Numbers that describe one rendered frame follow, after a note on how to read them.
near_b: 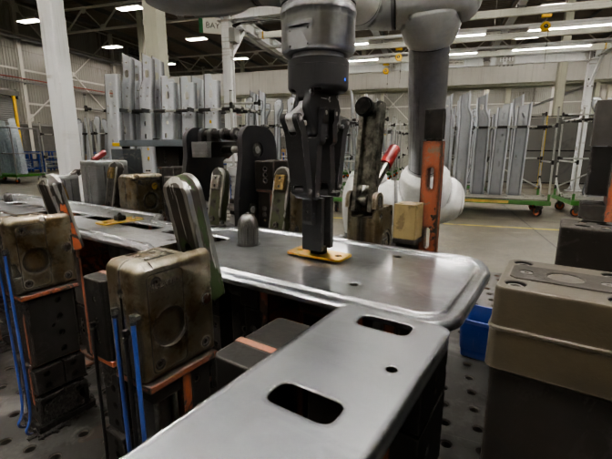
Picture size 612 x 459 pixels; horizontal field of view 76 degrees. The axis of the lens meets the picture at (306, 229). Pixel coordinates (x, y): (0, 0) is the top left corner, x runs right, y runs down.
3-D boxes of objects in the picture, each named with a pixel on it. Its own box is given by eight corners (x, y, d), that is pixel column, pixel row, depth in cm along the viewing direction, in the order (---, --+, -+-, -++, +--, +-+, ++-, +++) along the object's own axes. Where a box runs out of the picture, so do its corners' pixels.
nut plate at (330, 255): (285, 253, 53) (285, 244, 53) (300, 247, 56) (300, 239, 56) (339, 262, 49) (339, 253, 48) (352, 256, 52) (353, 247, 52)
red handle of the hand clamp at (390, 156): (349, 197, 63) (382, 142, 72) (351, 207, 64) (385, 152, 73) (372, 198, 60) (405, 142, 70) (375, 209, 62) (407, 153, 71)
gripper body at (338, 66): (311, 68, 53) (311, 137, 55) (272, 56, 46) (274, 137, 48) (361, 61, 49) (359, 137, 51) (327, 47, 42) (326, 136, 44)
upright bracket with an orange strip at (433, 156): (405, 413, 66) (424, 109, 56) (408, 409, 67) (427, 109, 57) (423, 420, 65) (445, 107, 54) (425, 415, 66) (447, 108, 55)
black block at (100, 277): (85, 482, 53) (56, 278, 47) (153, 434, 62) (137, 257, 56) (118, 511, 49) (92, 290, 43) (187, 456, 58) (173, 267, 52)
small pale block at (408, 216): (382, 422, 64) (392, 203, 57) (391, 410, 67) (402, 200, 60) (403, 430, 62) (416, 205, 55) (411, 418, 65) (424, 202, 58)
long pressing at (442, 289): (-70, 206, 107) (-71, 199, 106) (24, 197, 125) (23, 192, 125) (452, 341, 32) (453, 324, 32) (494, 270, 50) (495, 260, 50)
